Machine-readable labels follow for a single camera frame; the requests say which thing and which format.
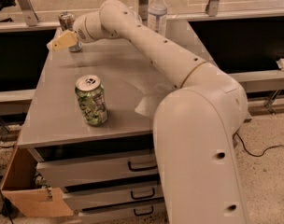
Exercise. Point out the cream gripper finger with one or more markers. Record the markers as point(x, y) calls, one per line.
point(65, 40)

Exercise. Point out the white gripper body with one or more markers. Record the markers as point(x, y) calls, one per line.
point(79, 29)

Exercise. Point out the silver blue redbull can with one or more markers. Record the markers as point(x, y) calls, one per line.
point(66, 20)

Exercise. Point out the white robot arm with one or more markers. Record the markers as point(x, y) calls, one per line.
point(193, 126)

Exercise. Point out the green camouflage soda can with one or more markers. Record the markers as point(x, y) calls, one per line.
point(91, 99)

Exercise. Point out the clear plastic water bottle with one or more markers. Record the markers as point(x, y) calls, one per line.
point(157, 14)

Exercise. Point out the grey drawer cabinet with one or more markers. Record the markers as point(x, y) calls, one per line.
point(135, 124)

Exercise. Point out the top grey drawer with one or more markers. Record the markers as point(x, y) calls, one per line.
point(93, 169)

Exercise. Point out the grey drawer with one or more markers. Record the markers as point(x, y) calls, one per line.
point(143, 209)
point(115, 195)
point(93, 169)

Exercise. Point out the brown cardboard box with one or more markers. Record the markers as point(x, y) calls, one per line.
point(19, 186)

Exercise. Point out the middle grey drawer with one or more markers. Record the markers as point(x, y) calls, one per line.
point(115, 195)

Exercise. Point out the bottom grey drawer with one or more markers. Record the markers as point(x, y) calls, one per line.
point(143, 209)

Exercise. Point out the metal railing post middle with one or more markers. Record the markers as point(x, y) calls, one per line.
point(143, 9)

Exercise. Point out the metal railing post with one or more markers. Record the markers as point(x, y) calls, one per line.
point(212, 7)
point(28, 12)
point(143, 9)

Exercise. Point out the metal railing post left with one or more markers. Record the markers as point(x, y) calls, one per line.
point(28, 12)

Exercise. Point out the metal railing post right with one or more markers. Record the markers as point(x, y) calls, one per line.
point(212, 7)

